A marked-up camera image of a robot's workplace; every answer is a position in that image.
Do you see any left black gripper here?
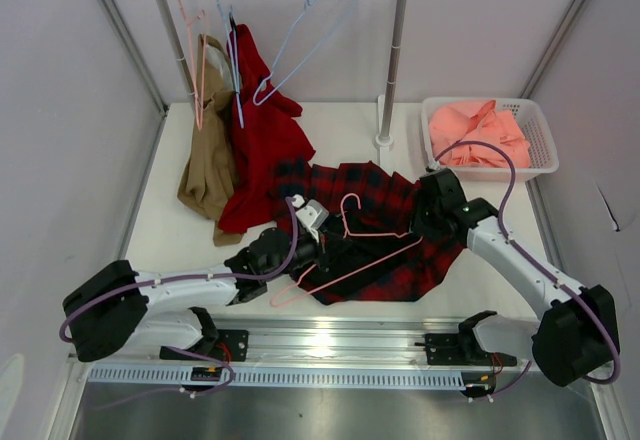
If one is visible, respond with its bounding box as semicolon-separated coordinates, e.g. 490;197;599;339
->
264;224;351;282

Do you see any pink hanger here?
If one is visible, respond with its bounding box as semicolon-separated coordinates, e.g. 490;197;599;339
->
177;0;207;131
269;192;423;309

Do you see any red plaid skirt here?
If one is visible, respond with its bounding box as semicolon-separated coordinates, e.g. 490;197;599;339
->
271;159;463;305

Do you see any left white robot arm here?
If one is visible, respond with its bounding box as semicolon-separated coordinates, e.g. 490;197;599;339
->
59;228;351;363

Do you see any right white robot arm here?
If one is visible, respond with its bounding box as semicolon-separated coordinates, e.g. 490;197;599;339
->
410;168;621;387

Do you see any left blue hanger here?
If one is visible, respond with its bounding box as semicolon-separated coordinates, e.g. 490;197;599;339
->
215;0;245;129

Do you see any blue hanger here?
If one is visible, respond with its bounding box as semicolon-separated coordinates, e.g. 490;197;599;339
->
252;0;357;107
215;0;245;129

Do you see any right blue hanger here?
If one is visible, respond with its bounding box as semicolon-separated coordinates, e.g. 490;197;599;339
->
252;0;357;107

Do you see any tan hanging garment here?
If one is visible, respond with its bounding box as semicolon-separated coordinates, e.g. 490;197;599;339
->
177;35;242;247

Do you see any pink garment in basket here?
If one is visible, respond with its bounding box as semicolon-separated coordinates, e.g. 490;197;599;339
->
427;100;532;169

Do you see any red hanging garment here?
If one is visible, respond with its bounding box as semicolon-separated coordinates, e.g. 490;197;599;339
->
218;24;315;234

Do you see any white plastic basket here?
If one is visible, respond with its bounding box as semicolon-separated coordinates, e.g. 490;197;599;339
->
421;97;559;182

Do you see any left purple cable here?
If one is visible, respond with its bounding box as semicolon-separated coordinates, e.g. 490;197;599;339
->
58;195;301;399

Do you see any purple cable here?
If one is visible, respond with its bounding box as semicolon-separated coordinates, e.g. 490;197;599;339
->
58;195;301;399
427;139;623;403

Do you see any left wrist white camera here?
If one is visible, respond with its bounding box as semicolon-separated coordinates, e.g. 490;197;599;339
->
292;194;329;243

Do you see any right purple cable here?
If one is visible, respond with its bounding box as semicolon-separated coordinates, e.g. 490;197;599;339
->
427;139;623;403

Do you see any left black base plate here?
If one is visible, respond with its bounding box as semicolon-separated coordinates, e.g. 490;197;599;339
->
184;329;249;362

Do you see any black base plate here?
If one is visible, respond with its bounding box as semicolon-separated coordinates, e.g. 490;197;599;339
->
184;329;249;362
415;332;518;367

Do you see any aluminium mounting rail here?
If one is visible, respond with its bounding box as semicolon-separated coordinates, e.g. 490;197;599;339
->
59;308;544;363

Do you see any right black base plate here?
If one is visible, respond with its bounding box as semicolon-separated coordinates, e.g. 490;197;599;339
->
415;332;518;367

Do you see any white slotted cable duct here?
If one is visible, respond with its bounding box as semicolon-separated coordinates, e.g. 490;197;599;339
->
89;364;466;391

